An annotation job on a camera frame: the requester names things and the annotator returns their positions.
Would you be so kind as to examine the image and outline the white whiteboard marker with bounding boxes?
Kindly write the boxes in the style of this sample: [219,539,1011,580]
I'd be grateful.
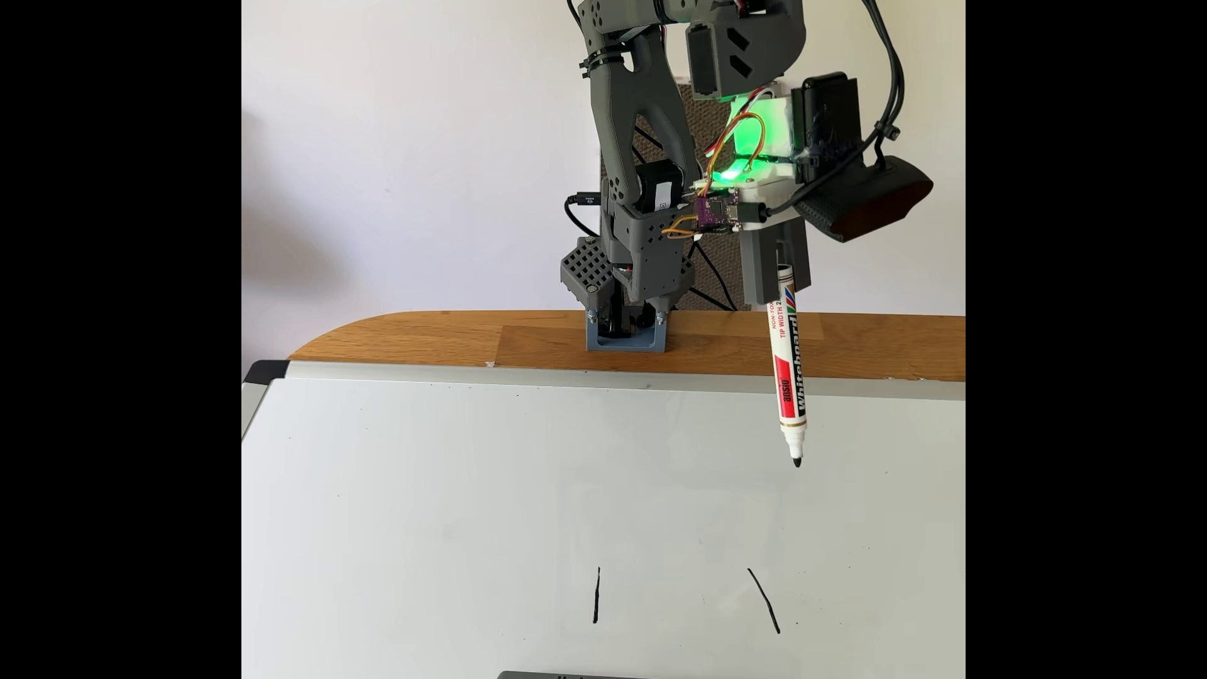
[770,266,809,469]

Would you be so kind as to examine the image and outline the brown cardboard panel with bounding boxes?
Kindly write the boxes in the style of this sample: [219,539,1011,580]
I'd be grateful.
[600,83,756,312]

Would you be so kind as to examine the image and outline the purple circuit board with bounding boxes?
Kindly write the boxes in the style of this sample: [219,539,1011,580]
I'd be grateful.
[696,193,742,233]

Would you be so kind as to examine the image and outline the black base cable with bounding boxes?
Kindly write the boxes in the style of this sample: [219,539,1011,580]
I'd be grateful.
[686,240,739,312]

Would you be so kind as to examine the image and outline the black oval camera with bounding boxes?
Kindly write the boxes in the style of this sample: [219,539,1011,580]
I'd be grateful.
[792,155,935,243]

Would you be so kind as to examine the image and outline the black camera cable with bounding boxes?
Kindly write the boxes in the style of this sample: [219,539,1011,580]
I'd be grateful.
[764,0,907,223]

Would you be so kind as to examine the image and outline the whiteboard with silver frame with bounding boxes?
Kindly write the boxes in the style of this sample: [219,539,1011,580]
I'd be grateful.
[241,359,967,679]

